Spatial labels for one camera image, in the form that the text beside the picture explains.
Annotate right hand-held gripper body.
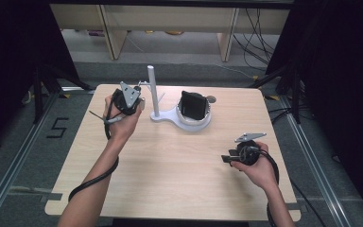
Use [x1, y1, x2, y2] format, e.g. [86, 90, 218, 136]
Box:
[228, 131, 268, 166]

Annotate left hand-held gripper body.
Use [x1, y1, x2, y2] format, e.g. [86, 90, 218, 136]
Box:
[111, 80, 146, 116]

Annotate white stand with pole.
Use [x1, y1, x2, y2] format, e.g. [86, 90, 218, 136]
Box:
[139, 64, 213, 133]

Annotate black object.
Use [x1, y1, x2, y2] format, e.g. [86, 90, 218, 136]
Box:
[175, 91, 212, 127]

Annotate black wallet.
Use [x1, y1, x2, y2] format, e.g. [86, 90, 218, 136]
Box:
[180, 90, 208, 121]

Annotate person's right hand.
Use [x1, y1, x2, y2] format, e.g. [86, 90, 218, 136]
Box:
[231, 141, 280, 191]

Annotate person's left hand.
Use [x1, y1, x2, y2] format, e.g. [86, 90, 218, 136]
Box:
[103, 94, 143, 144]

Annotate black metal stand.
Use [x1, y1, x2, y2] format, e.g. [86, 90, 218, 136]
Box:
[31, 62, 96, 125]
[249, 62, 305, 125]

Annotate beige wooden desk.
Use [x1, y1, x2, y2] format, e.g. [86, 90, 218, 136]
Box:
[49, 3, 291, 62]

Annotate black curtain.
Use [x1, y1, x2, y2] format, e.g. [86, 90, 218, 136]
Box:
[0, 0, 80, 157]
[264, 0, 363, 220]

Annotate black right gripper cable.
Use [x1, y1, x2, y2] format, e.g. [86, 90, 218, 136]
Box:
[251, 146, 281, 227]

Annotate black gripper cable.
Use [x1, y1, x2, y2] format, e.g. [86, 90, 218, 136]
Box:
[68, 94, 121, 202]
[251, 146, 281, 227]

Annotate aluminium floor rail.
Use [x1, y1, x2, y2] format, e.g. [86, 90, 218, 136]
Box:
[278, 94, 352, 227]
[0, 86, 62, 227]

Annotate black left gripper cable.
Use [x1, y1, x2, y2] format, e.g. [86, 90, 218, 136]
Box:
[68, 94, 121, 202]

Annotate black floor cables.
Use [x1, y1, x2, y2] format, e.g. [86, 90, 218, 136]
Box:
[232, 9, 280, 72]

